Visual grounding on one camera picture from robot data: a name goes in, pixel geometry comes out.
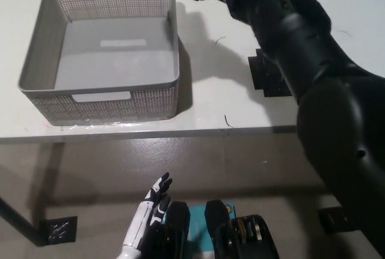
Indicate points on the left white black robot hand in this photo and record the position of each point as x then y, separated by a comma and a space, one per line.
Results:
144, 217

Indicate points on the black metal table leg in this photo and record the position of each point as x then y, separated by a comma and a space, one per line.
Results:
18, 220

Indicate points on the grey perforated plastic basket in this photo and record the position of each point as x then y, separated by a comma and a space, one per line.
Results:
51, 60

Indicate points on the black table foot plate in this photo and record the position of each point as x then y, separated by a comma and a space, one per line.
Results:
59, 230
335, 220

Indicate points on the black tape patch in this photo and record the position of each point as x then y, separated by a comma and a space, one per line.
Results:
266, 75

